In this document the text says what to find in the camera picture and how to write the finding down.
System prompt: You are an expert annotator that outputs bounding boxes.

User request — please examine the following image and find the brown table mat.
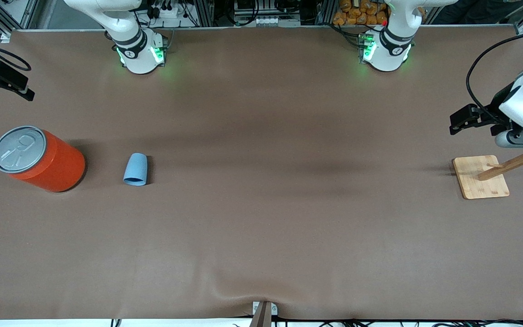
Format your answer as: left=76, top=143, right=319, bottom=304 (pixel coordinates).
left=0, top=25, right=523, bottom=321

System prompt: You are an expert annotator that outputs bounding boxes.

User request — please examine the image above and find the metal table clamp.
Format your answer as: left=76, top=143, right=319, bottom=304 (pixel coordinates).
left=252, top=301, right=278, bottom=316

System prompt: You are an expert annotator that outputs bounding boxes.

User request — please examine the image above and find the white power strip with plugs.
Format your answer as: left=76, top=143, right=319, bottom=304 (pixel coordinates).
left=149, top=2, right=186, bottom=20

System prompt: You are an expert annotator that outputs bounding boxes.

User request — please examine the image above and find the light blue cup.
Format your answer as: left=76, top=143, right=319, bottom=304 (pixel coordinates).
left=123, top=153, right=148, bottom=187

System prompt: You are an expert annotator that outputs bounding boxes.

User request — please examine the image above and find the brown camera post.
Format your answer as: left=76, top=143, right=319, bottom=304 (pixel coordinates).
left=249, top=301, right=272, bottom=327

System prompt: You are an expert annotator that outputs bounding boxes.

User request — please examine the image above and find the orange toy food pile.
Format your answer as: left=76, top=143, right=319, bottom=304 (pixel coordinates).
left=333, top=0, right=388, bottom=26

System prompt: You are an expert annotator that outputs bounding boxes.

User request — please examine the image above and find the aluminium frame profile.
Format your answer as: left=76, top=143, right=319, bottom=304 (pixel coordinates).
left=193, top=0, right=215, bottom=27
left=316, top=0, right=336, bottom=26
left=0, top=0, right=39, bottom=33

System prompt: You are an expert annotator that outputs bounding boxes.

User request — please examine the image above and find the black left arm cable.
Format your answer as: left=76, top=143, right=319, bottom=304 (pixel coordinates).
left=466, top=33, right=523, bottom=124

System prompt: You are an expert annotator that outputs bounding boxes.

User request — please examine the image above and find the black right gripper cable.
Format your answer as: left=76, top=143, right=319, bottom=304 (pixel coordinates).
left=0, top=32, right=32, bottom=72

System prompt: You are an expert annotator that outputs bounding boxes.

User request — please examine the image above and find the wooden cup stand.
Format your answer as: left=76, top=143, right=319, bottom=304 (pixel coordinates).
left=452, top=148, right=523, bottom=200

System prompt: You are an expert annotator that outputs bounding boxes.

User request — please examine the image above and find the orange can with grey lid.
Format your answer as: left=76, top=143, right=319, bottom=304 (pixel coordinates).
left=0, top=126, right=86, bottom=193

